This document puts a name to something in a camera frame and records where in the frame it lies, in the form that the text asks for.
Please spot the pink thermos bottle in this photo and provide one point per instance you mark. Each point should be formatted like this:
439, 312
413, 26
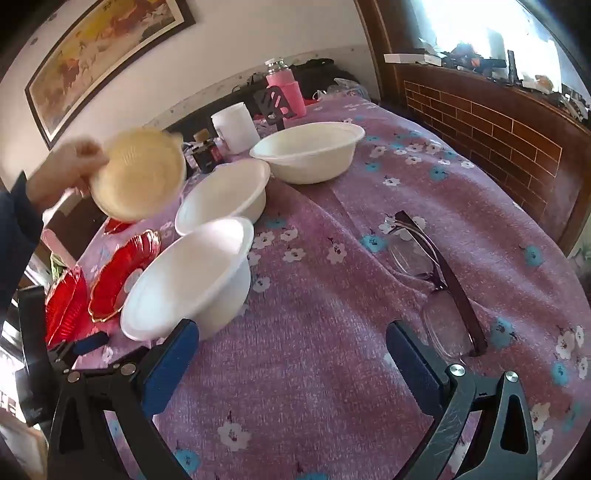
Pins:
288, 87

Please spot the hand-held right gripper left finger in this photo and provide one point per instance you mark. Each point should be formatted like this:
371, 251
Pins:
171, 364

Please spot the large white disposable bowl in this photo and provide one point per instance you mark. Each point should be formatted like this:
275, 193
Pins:
309, 157

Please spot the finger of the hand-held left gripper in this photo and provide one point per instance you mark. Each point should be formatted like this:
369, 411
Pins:
90, 344

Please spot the white flat box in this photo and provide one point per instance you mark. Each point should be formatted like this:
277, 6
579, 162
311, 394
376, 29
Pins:
411, 58

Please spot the black phone stand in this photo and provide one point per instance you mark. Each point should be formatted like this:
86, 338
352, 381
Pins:
270, 106

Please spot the beige patterned bowl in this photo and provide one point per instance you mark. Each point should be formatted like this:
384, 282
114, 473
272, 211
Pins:
138, 175

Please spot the brown armchair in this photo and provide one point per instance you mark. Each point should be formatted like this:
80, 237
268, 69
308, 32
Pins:
78, 221

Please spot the white plastic cup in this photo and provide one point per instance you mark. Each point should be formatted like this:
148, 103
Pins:
235, 129

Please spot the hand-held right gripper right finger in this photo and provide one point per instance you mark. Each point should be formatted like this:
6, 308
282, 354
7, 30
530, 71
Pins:
413, 364

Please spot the purple floral tablecloth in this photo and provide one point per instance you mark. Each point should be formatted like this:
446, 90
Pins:
323, 277

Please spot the black sofa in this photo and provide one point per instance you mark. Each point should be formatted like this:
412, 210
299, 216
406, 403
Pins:
318, 69

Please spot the black orange toy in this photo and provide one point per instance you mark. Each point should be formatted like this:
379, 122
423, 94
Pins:
471, 57

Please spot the framed horse painting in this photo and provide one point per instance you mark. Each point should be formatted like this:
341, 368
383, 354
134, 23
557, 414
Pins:
101, 60

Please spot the clear plastic bag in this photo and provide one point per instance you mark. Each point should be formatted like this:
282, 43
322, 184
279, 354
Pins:
344, 87

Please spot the window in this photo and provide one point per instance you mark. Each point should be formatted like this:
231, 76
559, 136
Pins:
485, 27

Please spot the small black box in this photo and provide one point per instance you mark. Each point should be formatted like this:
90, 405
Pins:
207, 157

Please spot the green cloth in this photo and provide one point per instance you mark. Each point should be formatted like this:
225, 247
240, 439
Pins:
59, 267

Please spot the person's left forearm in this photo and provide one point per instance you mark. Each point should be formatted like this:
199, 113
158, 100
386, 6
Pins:
18, 230

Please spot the eyeglasses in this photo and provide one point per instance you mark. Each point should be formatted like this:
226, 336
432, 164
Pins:
411, 254

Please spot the red gold-rimmed glass plate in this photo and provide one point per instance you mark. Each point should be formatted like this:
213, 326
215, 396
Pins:
67, 309
115, 281
117, 227

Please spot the person's left hand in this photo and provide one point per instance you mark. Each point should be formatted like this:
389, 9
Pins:
60, 170

